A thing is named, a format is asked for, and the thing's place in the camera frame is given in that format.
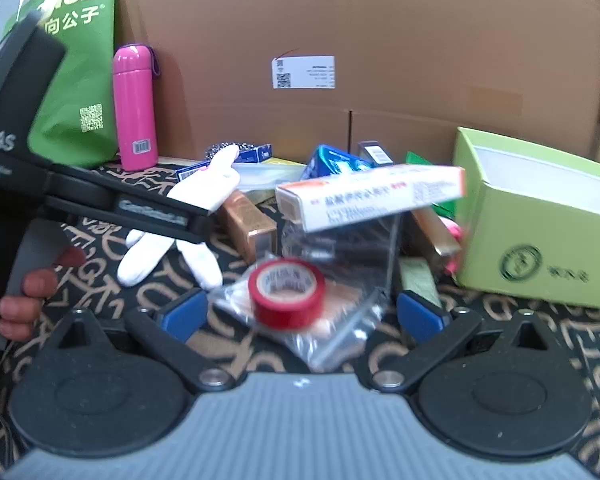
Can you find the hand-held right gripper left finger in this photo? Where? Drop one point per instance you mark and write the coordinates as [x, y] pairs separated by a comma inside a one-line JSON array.
[[182, 312]]

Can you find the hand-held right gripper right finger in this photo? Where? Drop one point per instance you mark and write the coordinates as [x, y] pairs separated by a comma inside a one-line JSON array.
[[420, 312]]

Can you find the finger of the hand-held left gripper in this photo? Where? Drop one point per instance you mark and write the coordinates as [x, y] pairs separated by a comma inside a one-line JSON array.
[[150, 202], [105, 217]]

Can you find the red tape roll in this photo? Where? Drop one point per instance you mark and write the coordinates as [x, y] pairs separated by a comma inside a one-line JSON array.
[[285, 310]]

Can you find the light green box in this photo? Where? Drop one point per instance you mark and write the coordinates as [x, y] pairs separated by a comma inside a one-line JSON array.
[[545, 240]]

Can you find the blue medicine box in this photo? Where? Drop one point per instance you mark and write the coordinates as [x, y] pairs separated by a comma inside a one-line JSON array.
[[330, 160]]

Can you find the person's left hand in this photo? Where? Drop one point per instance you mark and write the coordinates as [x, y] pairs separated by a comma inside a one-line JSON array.
[[35, 285]]

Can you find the pale green slim box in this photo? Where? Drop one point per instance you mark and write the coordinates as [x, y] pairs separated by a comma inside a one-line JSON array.
[[420, 280]]

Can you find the blue white small box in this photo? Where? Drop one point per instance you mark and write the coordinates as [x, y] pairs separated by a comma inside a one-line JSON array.
[[192, 171], [257, 153]]

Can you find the green tote bag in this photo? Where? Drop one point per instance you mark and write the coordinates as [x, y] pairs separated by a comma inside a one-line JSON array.
[[80, 85]]

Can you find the copper brown box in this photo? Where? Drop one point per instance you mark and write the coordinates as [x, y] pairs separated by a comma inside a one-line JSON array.
[[437, 237], [247, 225]]

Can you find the pink small object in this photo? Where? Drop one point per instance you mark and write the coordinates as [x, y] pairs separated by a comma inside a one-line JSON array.
[[454, 240]]

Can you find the clear plastic bag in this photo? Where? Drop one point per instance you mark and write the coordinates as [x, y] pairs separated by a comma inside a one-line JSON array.
[[340, 340], [345, 250]]

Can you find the steel wool scrubber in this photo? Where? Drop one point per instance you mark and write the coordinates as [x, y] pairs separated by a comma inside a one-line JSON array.
[[217, 150]]

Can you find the pink bottle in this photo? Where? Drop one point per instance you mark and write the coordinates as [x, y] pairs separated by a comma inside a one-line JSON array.
[[135, 110]]

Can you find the black tan patterned mat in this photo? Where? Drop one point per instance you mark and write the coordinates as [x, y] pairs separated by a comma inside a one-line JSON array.
[[530, 325]]

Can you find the translucent plastic packet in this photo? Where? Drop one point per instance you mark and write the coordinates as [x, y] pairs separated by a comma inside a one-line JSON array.
[[267, 177]]

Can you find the white orange medicine box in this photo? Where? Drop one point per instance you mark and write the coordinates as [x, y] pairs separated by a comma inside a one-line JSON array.
[[370, 197]]

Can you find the white yellow medicine box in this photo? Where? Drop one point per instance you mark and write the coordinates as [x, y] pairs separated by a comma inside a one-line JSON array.
[[282, 161]]

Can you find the dark green small box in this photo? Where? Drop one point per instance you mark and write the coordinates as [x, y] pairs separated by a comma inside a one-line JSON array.
[[419, 159]]

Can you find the dark purple box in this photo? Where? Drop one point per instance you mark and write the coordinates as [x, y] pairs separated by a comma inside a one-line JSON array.
[[375, 154]]

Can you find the white shipping label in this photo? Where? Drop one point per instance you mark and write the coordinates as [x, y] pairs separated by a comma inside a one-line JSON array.
[[305, 72]]

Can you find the large cardboard box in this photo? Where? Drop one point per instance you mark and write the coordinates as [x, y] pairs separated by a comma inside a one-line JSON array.
[[380, 20]]

